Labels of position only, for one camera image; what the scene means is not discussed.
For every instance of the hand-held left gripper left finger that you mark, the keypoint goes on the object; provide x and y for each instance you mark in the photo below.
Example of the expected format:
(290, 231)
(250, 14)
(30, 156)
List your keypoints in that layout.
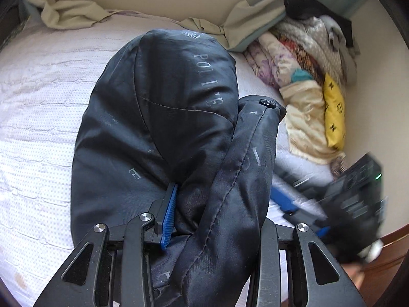
(168, 220)

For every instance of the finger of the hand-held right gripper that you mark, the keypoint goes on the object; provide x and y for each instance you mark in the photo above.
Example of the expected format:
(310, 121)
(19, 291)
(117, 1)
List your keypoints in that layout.
(297, 179)
(284, 200)

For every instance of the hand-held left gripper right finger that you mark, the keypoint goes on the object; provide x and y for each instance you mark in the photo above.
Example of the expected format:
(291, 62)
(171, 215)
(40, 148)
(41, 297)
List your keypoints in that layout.
(268, 246)

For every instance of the black puffer jacket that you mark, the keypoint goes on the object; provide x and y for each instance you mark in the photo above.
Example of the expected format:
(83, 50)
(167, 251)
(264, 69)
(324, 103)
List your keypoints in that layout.
(166, 118)

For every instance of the pile of colourful clothes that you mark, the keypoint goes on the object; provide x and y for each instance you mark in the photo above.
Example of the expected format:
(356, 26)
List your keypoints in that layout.
(297, 54)

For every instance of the brown wooden furniture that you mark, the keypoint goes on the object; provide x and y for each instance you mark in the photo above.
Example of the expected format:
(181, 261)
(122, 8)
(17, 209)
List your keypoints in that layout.
(389, 255)

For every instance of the yellow printed cloth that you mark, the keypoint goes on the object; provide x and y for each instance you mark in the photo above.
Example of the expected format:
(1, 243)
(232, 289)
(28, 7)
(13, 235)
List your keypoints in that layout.
(334, 112)

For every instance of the white quilted mattress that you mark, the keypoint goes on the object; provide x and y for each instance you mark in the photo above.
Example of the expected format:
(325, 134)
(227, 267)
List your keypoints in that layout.
(41, 118)

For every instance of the beige crumpled pillowcase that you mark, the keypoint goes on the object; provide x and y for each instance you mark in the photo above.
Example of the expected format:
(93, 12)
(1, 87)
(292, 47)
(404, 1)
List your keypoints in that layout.
(252, 16)

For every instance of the black cloth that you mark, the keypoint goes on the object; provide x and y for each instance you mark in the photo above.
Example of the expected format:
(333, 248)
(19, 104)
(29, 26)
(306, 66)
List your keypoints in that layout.
(306, 9)

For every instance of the green floral bed sheet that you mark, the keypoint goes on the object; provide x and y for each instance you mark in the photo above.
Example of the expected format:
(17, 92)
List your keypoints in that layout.
(19, 27)

